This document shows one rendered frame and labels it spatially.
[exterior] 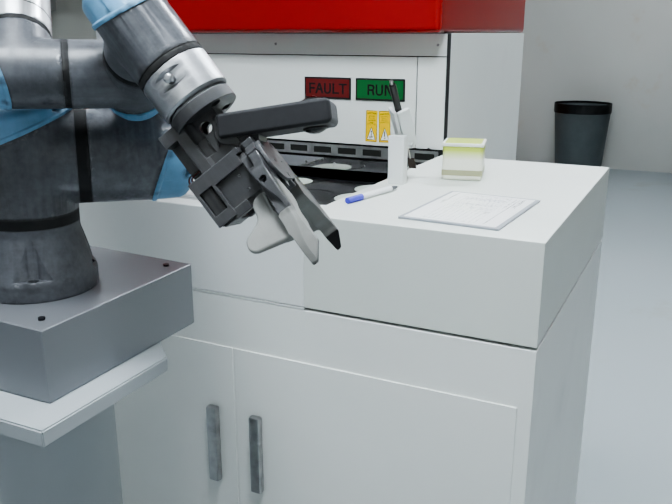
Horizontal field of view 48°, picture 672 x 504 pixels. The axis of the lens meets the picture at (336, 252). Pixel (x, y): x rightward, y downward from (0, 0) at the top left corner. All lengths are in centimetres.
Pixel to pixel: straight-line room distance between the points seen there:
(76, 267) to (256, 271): 31
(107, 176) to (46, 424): 29
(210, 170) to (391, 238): 38
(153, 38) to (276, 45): 106
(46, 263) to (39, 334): 11
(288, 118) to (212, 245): 50
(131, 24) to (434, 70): 98
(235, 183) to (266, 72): 111
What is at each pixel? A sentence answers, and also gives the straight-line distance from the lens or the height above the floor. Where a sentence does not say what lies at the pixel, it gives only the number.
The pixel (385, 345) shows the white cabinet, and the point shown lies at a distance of 111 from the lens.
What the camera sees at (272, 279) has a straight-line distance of 116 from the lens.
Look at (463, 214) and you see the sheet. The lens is 110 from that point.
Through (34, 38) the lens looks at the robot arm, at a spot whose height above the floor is 121.
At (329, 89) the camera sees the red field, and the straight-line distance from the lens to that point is 175.
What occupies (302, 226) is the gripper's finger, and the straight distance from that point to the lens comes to 68.
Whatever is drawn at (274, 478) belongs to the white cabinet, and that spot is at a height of 51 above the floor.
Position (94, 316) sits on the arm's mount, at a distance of 94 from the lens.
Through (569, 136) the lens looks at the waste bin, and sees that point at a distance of 692.
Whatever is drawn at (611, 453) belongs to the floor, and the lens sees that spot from 250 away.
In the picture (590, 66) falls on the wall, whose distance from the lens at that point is 748.
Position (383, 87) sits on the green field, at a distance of 170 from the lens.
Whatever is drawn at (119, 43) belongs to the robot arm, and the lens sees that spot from 79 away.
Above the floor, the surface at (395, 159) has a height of 101.
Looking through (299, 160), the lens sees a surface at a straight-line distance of 180.
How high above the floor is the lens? 122
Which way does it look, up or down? 16 degrees down
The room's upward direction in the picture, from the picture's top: straight up
